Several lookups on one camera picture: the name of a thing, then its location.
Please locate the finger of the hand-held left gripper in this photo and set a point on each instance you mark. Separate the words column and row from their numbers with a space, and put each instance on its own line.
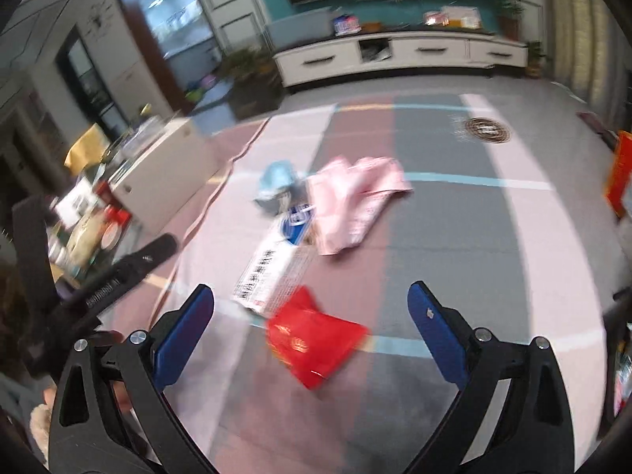
column 153, row 252

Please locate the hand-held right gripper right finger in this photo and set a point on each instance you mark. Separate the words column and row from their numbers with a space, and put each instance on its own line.
column 439, row 335

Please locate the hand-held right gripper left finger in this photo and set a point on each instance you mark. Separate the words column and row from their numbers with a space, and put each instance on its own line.
column 182, row 340

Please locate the white printed carton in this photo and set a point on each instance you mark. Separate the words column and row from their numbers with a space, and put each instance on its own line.
column 271, row 271

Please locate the red foil packet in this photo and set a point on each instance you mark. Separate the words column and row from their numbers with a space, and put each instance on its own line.
column 311, row 340

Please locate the light blue packet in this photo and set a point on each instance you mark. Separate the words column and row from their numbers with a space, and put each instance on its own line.
column 276, row 180

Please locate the pink plastic bag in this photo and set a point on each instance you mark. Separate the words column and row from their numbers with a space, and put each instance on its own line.
column 350, row 197

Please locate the person's left forearm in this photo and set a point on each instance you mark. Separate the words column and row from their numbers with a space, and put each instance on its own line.
column 39, row 429

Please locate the white storage box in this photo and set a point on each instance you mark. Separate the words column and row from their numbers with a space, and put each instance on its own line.
column 158, row 173

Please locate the pink and grey play mat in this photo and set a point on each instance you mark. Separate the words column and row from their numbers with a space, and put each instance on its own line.
column 444, row 256

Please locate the yellow cushion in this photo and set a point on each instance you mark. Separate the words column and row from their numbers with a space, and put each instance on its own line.
column 86, row 150

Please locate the large potted plant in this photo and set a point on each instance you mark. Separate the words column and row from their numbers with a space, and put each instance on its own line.
column 252, row 74

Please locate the brown round drain cover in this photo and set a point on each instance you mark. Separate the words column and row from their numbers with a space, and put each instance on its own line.
column 486, row 131

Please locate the orange shopping bag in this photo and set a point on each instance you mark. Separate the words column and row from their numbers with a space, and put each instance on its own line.
column 619, row 177

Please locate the white TV cabinet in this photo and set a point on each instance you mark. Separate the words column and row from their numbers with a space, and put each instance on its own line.
column 395, row 54

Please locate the small potted plant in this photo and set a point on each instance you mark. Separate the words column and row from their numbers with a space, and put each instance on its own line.
column 535, row 59
column 508, row 15

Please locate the blue boxes on cabinet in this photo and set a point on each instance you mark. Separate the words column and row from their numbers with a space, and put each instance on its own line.
column 345, row 24

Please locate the orange and white boxes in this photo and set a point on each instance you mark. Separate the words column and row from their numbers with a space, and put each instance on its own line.
column 454, row 17

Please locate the grey curtain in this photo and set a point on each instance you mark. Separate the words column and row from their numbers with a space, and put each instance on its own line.
column 577, row 19

